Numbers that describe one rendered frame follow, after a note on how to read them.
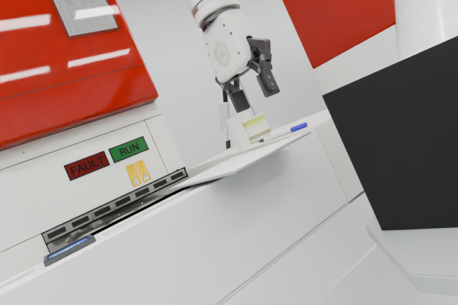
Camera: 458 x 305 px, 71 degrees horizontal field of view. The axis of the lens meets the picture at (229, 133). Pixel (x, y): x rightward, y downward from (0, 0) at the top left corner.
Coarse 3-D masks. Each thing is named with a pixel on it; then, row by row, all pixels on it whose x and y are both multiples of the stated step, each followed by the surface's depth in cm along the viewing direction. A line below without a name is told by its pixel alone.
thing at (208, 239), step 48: (192, 192) 44; (240, 192) 46; (288, 192) 50; (336, 192) 55; (96, 240) 38; (144, 240) 39; (192, 240) 41; (240, 240) 45; (288, 240) 48; (0, 288) 36; (48, 288) 33; (96, 288) 35; (144, 288) 37; (192, 288) 40
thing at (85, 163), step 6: (96, 156) 97; (102, 156) 97; (78, 162) 94; (84, 162) 95; (90, 162) 95; (96, 162) 96; (102, 162) 97; (66, 168) 92; (72, 168) 93; (78, 168) 94; (84, 168) 94; (90, 168) 95; (96, 168) 96; (72, 174) 92; (78, 174) 93
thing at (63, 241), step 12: (180, 180) 106; (156, 192) 102; (168, 192) 104; (132, 204) 98; (144, 204) 99; (108, 216) 94; (120, 216) 95; (84, 228) 90; (96, 228) 92; (60, 240) 87; (72, 240) 88
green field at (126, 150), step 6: (126, 144) 102; (132, 144) 102; (138, 144) 103; (144, 144) 104; (114, 150) 99; (120, 150) 100; (126, 150) 101; (132, 150) 102; (138, 150) 103; (114, 156) 99; (120, 156) 100; (126, 156) 101
